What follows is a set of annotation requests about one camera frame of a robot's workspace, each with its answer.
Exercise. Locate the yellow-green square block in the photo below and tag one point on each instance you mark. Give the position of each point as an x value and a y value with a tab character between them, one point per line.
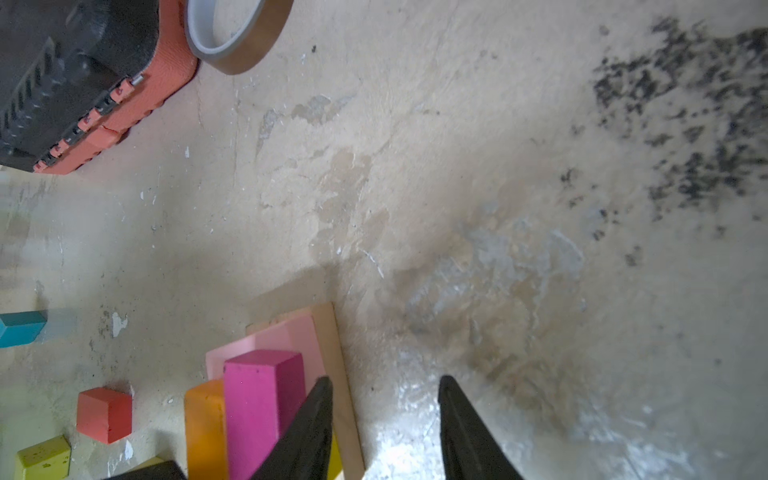
48	460

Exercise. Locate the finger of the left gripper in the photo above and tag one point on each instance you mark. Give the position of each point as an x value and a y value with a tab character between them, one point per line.
165	470

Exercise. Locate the black tool case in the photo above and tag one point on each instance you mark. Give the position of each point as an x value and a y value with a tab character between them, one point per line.
76	76

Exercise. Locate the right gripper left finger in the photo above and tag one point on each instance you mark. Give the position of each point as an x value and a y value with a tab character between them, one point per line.
304	450

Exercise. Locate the red rectangular block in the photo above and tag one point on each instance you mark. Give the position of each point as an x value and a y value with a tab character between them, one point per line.
104	415

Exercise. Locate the brown tape roll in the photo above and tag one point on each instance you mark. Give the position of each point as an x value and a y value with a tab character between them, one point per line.
252	37

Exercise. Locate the magenta rectangular block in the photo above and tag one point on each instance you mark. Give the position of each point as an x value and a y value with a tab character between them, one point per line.
263	391

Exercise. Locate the natural wood plank block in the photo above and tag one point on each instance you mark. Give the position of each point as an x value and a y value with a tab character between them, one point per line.
328	361

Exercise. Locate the orange rectangular block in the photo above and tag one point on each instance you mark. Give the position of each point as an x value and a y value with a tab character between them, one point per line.
205	431

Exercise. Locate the teal triangular block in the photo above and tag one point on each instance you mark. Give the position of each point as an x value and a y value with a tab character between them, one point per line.
20	328

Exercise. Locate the light pink block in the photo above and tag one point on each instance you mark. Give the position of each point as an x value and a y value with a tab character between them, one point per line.
295	334

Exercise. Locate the yellow red-striped block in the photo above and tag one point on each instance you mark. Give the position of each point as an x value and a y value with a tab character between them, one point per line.
335	466

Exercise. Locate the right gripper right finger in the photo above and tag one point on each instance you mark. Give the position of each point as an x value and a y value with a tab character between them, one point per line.
469	450

